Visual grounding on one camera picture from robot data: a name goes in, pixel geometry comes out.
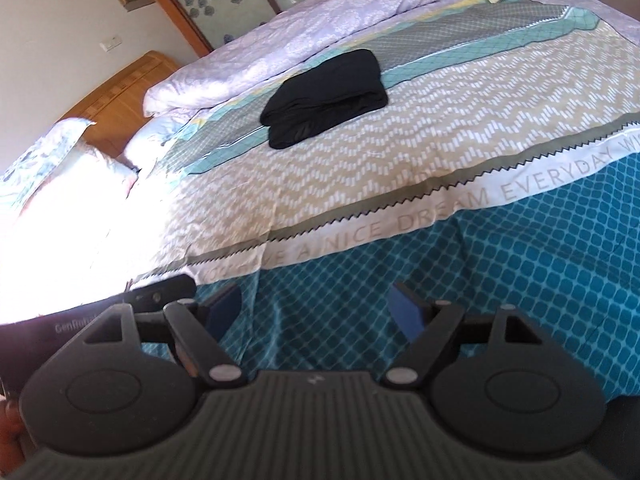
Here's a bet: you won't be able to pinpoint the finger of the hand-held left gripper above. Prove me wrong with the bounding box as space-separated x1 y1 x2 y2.
127 274 197 312

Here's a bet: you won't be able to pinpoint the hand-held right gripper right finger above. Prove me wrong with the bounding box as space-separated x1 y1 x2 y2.
384 282 546 390

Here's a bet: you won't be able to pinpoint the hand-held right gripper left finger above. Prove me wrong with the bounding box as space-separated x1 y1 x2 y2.
82 282 243 390

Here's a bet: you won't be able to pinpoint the black pants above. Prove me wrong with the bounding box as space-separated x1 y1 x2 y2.
259 49 390 151

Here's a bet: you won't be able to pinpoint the person's left hand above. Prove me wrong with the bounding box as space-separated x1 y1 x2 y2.
0 397 25 461

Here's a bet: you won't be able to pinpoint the white pillow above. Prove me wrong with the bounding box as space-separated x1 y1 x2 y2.
15 142 140 246

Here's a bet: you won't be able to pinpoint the patterned teal beige bed sheet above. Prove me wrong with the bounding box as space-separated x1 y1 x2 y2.
117 0 640 403

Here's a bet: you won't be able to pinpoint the floral pillow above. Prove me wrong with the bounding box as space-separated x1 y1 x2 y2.
0 117 99 221

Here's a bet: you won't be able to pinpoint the wooden headboard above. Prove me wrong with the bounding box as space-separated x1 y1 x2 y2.
60 50 183 166

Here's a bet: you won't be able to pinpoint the lilac quilt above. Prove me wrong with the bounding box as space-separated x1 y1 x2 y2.
142 0 572 118

